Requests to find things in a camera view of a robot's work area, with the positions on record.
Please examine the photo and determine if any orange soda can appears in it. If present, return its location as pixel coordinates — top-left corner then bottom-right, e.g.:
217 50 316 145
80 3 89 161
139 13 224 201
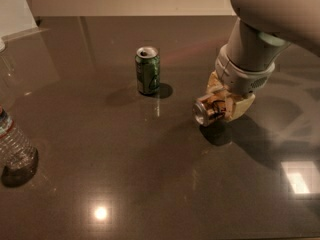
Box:
192 94 227 127

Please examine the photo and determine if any green soda can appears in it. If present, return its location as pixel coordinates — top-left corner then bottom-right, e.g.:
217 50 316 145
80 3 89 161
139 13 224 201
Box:
135 46 160 95

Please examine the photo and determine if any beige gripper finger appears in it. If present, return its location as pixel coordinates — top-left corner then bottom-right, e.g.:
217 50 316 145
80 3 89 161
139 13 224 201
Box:
224 92 255 121
206 71 229 96

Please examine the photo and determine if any clear plastic water bottle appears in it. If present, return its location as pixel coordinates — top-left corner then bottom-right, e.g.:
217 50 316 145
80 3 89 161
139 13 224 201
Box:
0 38 39 185

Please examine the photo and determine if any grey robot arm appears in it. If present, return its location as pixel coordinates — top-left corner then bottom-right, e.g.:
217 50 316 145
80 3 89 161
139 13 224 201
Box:
208 0 320 122

